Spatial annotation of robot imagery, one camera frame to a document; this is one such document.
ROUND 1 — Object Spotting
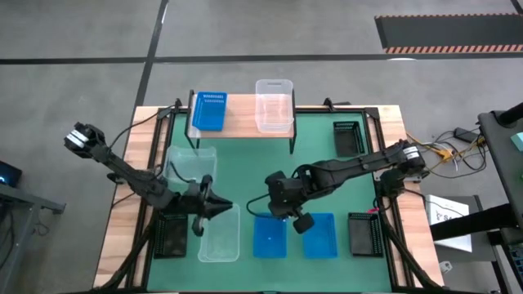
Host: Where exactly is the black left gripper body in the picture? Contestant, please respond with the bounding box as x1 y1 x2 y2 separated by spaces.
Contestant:
179 174 216 238

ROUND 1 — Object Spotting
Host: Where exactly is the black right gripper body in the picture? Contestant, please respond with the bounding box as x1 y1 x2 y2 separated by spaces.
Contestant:
264 170 316 236

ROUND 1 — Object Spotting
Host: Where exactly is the clear plastic basket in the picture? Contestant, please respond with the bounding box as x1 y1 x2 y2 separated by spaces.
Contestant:
162 145 218 193
254 78 295 135
197 203 241 264

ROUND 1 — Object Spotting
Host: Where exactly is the black plastic basket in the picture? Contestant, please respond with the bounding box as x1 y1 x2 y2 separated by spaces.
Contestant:
347 212 385 258
333 120 366 158
153 211 190 260

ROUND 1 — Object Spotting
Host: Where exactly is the blue plastic basket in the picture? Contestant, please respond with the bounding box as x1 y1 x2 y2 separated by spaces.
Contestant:
190 91 229 132
252 212 288 260
301 212 339 261

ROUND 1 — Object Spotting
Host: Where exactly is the green table mat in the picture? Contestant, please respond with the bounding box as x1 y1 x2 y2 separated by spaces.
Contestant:
145 112 394 293

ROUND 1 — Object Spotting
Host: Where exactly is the white cardboard box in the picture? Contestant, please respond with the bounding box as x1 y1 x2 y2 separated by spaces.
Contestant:
424 194 474 253

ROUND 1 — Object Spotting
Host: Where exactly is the grey metal table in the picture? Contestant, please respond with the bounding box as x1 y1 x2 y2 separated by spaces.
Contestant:
0 183 66 287

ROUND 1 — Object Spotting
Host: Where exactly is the black metal beam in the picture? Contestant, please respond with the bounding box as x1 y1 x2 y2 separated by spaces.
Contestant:
429 203 523 242

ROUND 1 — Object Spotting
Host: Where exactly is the black monitor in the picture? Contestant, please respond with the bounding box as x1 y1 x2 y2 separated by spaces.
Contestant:
0 160 24 189

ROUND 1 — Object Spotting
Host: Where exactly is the black power adapter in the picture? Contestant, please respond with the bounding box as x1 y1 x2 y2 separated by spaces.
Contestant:
454 127 482 144

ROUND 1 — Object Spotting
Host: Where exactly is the black equipment stand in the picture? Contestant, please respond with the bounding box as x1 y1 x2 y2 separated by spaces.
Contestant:
476 101 523 294

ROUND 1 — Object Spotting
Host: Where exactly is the black hazard-striped floor mat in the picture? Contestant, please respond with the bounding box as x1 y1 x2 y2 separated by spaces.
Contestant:
374 13 523 55

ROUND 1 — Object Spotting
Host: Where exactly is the teal block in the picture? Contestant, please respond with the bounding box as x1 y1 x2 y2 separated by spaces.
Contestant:
509 131 523 153

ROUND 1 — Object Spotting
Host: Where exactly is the panel with coloured buttons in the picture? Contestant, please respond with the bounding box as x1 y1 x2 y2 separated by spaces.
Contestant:
506 243 523 283

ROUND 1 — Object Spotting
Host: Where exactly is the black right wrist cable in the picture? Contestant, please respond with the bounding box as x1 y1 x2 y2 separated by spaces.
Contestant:
245 194 283 218

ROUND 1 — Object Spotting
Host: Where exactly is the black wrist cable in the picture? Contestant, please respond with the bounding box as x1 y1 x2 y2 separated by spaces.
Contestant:
169 162 195 184
245 194 283 218

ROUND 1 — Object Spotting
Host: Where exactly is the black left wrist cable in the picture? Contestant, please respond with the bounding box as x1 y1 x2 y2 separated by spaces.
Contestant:
169 162 195 184

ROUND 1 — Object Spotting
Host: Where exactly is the black sleeved cable bundle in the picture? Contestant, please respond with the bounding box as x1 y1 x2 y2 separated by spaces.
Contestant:
94 212 161 292
378 195 449 292

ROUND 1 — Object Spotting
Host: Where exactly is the wooden shelf with black frame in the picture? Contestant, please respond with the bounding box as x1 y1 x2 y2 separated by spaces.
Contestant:
185 88 297 155

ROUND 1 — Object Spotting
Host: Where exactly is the black metal table frame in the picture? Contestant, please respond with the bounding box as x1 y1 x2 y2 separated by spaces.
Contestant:
122 97 434 294

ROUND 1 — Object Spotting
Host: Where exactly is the thin black cable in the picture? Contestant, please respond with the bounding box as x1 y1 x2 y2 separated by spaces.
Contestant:
106 104 177 150

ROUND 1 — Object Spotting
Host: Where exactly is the black floor cable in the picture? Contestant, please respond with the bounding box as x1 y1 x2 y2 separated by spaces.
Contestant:
410 129 491 180

